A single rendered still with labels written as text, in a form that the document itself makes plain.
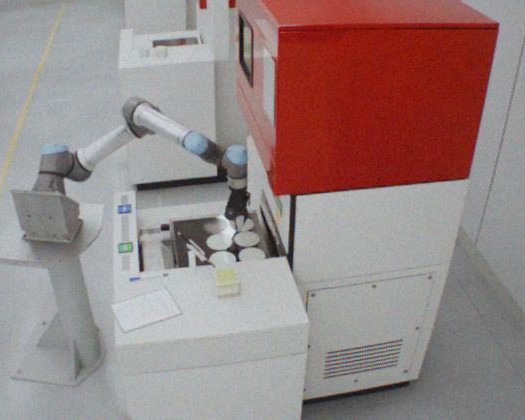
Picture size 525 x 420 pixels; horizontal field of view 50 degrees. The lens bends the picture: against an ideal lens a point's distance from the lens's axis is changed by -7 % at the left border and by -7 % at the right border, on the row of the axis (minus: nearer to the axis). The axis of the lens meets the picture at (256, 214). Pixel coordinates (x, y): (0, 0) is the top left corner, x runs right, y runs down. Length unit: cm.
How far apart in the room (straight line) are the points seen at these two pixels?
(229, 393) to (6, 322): 176
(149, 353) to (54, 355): 138
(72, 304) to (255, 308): 113
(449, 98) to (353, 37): 43
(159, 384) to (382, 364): 117
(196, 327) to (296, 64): 87
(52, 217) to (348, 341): 135
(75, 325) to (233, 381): 110
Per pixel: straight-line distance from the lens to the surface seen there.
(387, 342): 271
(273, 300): 200
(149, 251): 237
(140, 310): 199
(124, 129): 254
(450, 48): 200
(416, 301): 257
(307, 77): 185
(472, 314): 354
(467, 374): 321
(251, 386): 212
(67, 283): 277
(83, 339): 302
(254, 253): 230
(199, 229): 243
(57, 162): 256
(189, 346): 191
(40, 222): 258
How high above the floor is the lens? 233
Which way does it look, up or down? 35 degrees down
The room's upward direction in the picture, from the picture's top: straight up
